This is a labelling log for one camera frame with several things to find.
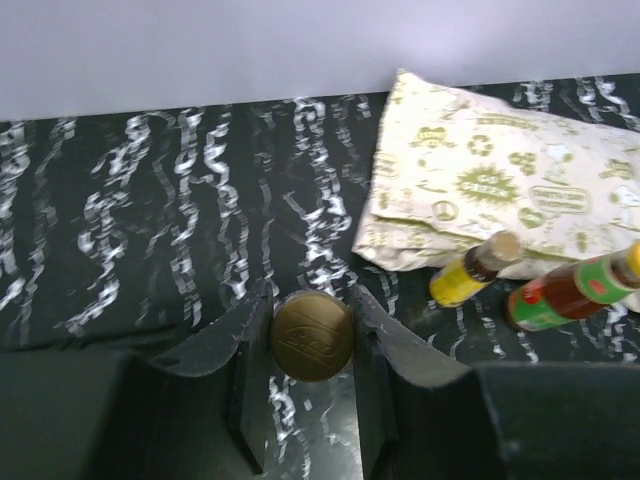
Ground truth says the yellow label bottle brown cap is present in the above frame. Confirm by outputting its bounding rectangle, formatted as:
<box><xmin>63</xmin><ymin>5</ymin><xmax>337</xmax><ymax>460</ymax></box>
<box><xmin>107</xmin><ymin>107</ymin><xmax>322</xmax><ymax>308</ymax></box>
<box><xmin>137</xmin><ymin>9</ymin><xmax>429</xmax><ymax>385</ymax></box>
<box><xmin>270</xmin><ymin>290</ymin><xmax>354</xmax><ymax>383</ymax></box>

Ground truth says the tall green label sauce bottle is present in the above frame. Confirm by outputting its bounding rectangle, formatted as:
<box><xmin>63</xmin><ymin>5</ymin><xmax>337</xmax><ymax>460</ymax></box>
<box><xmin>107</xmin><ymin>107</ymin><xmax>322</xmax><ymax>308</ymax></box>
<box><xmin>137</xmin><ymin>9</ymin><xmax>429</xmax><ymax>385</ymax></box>
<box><xmin>505</xmin><ymin>242</ymin><xmax>639</xmax><ymax>332</ymax></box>

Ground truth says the cream printed cloth bag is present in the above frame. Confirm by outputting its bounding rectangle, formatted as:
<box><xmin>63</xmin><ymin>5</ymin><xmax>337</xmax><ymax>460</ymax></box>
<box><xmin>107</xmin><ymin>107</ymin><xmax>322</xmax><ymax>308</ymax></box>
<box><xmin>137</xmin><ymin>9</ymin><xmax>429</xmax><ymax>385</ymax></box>
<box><xmin>351</xmin><ymin>68</ymin><xmax>640</xmax><ymax>314</ymax></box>

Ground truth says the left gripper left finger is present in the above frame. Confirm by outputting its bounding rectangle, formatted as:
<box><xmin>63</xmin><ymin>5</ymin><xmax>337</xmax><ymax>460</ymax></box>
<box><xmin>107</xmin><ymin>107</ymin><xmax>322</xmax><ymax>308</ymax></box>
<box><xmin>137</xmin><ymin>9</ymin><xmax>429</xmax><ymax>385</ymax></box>
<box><xmin>1</xmin><ymin>284</ymin><xmax>273</xmax><ymax>479</ymax></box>

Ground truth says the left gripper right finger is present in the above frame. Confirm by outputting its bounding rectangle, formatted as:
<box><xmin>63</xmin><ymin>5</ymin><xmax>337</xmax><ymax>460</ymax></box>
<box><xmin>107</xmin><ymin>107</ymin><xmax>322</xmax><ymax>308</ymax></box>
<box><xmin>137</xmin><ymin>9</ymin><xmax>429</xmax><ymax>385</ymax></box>
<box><xmin>351</xmin><ymin>285</ymin><xmax>639</xmax><ymax>479</ymax></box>

